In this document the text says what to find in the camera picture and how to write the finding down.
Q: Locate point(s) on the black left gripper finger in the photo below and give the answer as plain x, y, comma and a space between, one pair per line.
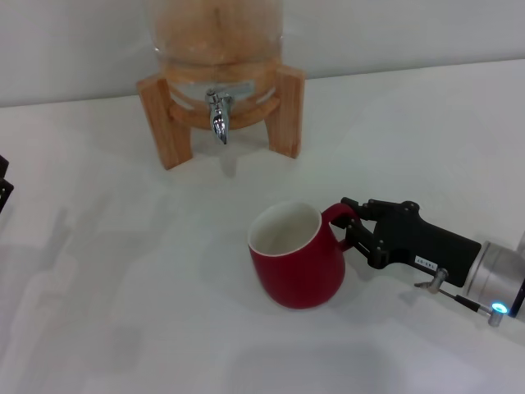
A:
4, 193

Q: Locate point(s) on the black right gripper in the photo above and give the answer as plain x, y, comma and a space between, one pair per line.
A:
426, 246

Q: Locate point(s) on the red ceramic cup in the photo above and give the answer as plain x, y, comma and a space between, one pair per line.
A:
299, 275

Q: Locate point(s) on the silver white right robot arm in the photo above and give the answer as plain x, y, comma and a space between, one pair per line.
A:
498, 275

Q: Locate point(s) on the chrome faucet tap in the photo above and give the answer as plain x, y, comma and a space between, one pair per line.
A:
218, 119

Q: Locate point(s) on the wooden dispenser stand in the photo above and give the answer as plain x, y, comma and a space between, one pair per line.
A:
291, 119

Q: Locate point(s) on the glass drink dispenser jar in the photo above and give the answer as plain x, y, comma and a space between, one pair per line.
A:
184, 88

